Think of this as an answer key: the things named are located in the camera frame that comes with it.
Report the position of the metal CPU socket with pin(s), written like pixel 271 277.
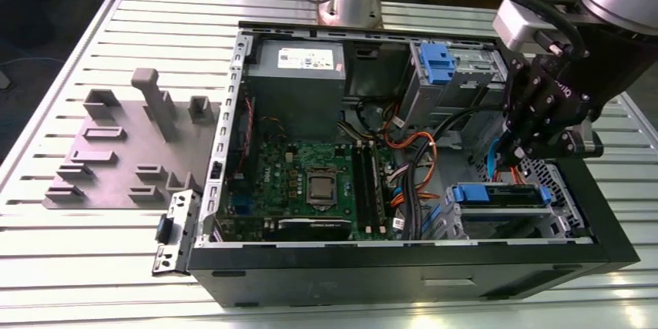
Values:
pixel 310 205

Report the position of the green motherboard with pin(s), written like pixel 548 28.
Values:
pixel 329 152

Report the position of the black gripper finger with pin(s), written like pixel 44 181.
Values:
pixel 548 140
pixel 522 105

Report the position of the black graphics card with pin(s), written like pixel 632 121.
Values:
pixel 309 227

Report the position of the silver CPU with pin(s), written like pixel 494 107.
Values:
pixel 322 187

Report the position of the grey power supply unit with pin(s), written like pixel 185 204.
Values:
pixel 293 105

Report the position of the silver expansion slot bracket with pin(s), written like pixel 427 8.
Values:
pixel 181 205

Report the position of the black RAM slot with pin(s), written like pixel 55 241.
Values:
pixel 379 190
pixel 362 190

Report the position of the grey parts rack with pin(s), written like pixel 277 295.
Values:
pixel 128 159

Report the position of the blue plastic drive latch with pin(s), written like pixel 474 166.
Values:
pixel 437 63

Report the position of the black open PC case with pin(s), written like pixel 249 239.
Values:
pixel 359 279

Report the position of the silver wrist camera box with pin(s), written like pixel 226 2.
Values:
pixel 520 24

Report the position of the grey metal drive cage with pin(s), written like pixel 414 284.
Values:
pixel 437 101

